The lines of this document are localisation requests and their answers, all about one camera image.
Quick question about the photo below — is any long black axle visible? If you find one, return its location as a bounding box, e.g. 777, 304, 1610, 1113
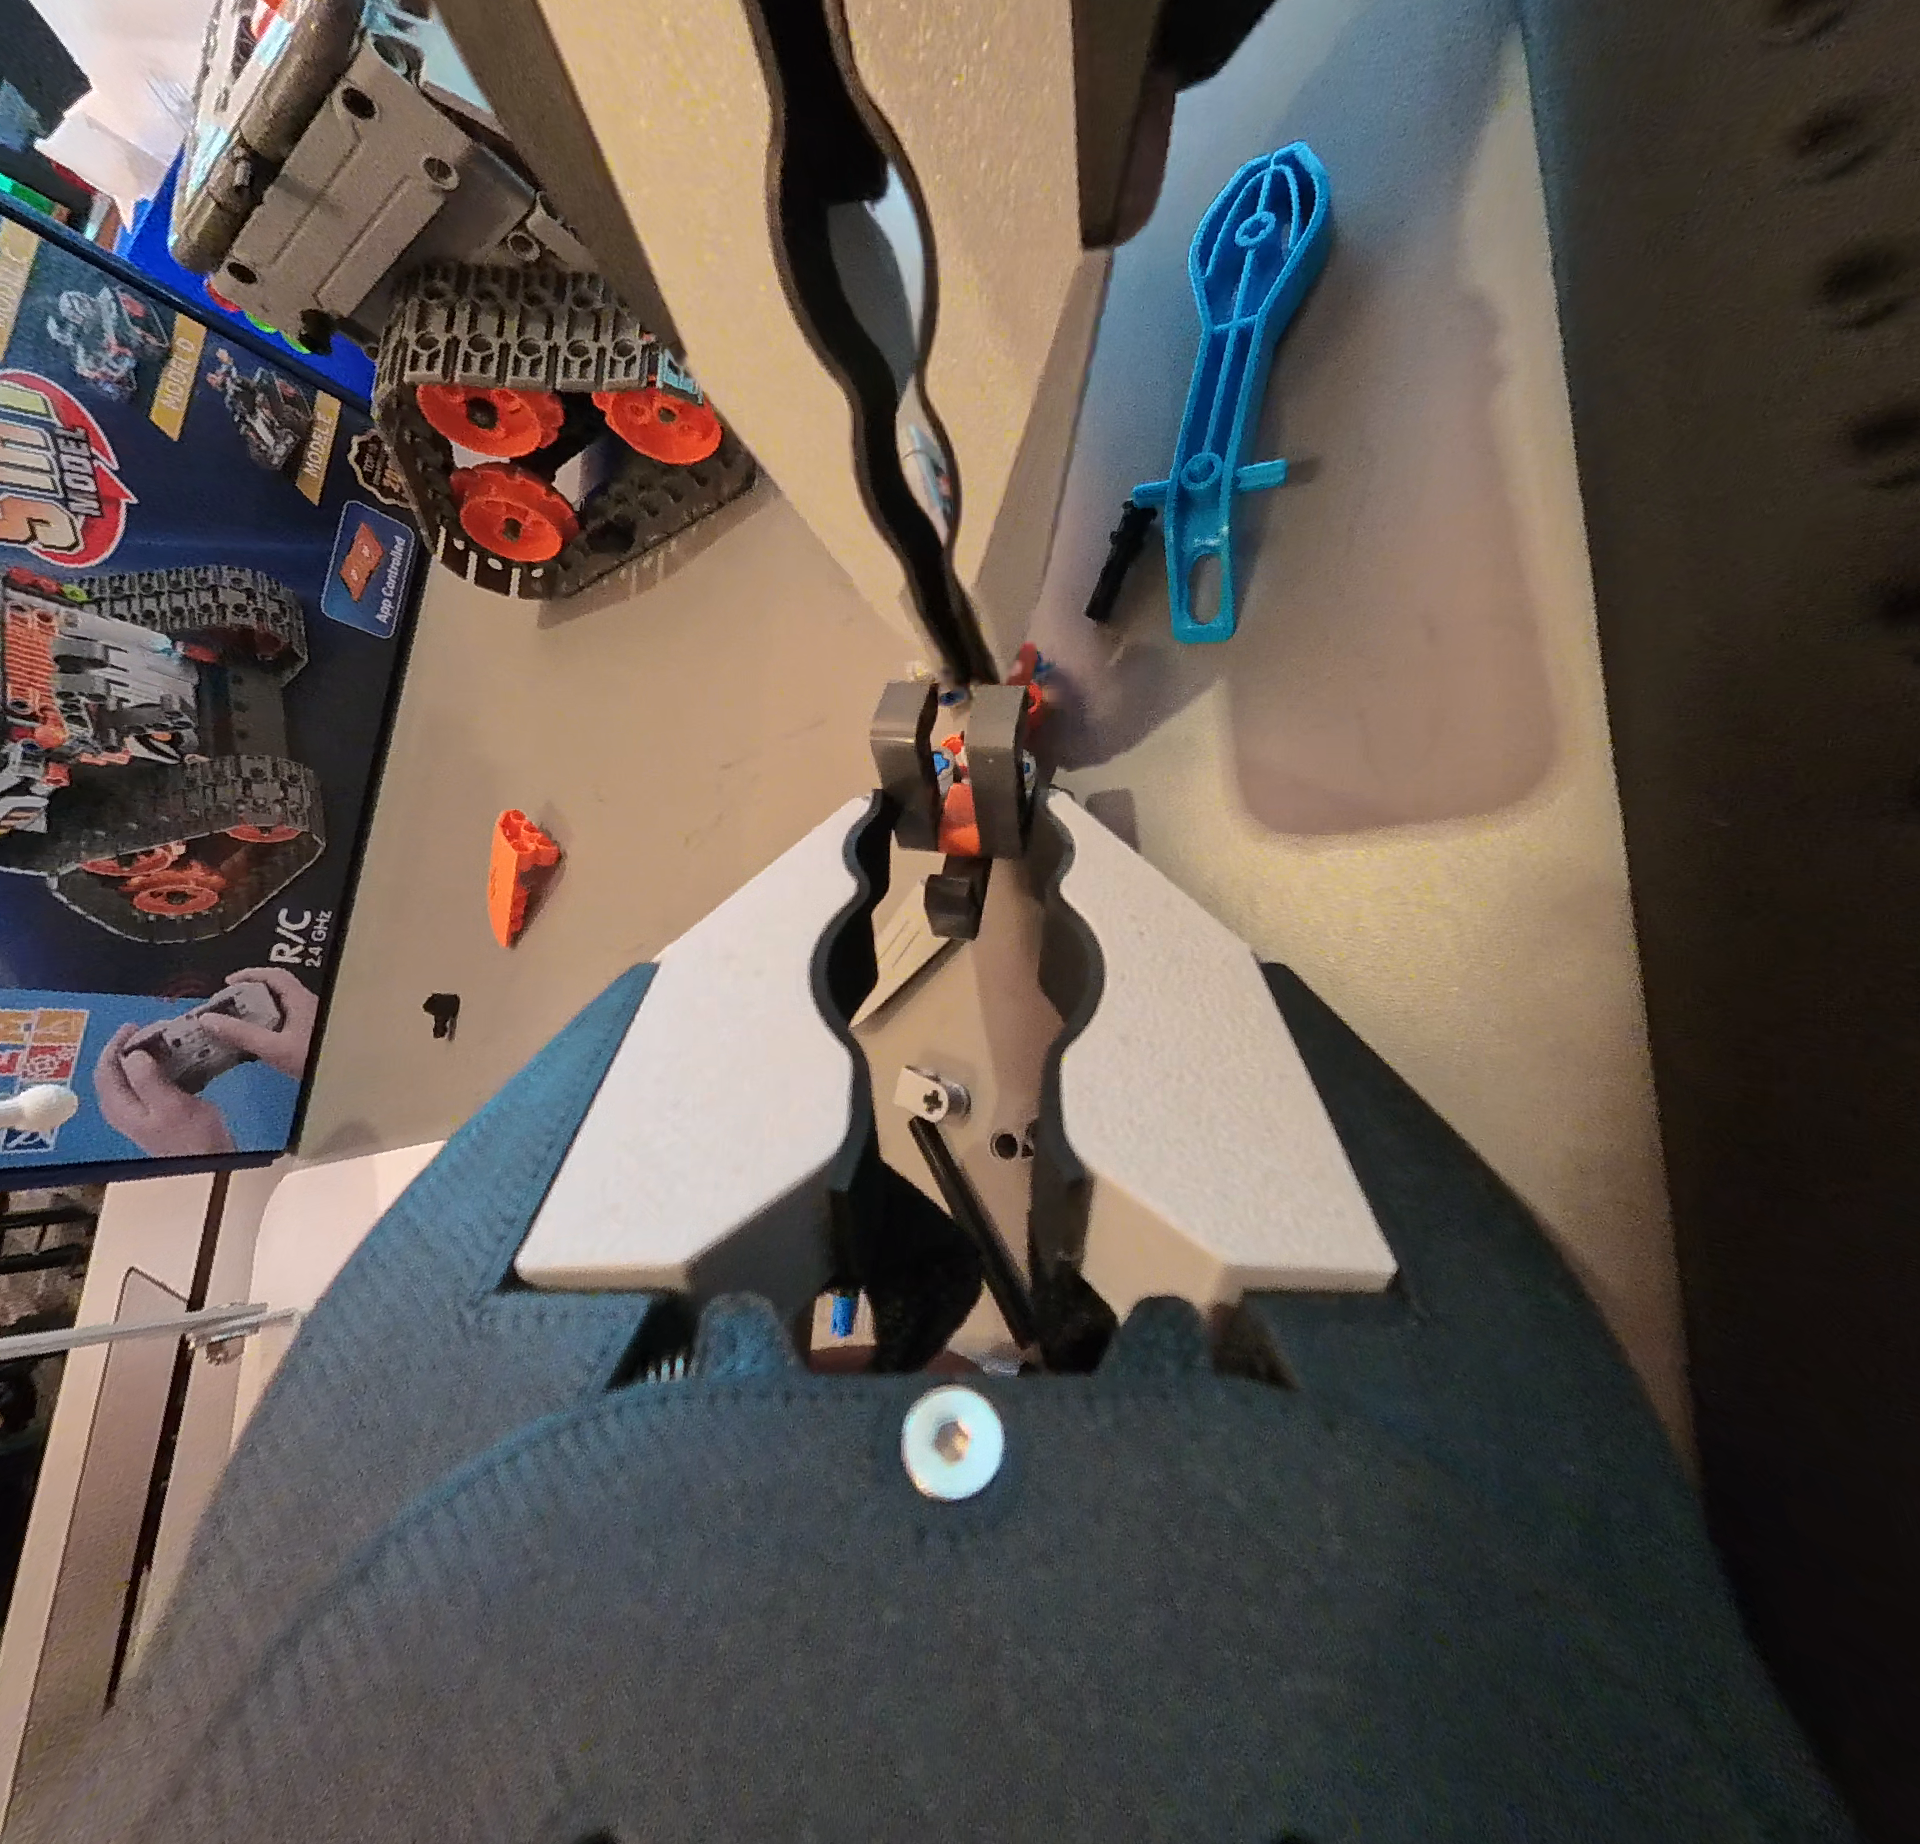
907, 1115, 1041, 1347

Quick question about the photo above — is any grey tracked toy robot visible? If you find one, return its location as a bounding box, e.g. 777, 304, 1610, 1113
166, 0, 760, 602

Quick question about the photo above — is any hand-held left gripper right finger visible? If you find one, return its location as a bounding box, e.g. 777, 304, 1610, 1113
1024, 792, 1395, 1301

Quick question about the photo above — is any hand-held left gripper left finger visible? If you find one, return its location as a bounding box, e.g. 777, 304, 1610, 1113
518, 792, 901, 1298

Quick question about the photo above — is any dark blue robot kit box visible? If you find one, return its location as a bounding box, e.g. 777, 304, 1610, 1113
0, 192, 431, 1162

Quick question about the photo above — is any cyan plastic brick tool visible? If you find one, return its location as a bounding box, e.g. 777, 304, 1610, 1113
1130, 139, 1335, 645

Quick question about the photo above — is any black perforated pad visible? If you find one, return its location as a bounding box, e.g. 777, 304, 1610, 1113
1514, 0, 1920, 1844

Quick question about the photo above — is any orange wedge brick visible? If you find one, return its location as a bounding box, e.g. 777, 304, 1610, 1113
485, 809, 563, 951

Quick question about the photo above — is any grey orange brick claw assembly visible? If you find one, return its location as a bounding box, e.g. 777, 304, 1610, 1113
874, 679, 1044, 946

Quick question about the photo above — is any black pin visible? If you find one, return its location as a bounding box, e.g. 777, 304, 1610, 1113
1088, 502, 1149, 619

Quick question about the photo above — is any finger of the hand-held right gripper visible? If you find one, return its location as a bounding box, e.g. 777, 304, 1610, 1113
828, 0, 1118, 640
512, 0, 1002, 684

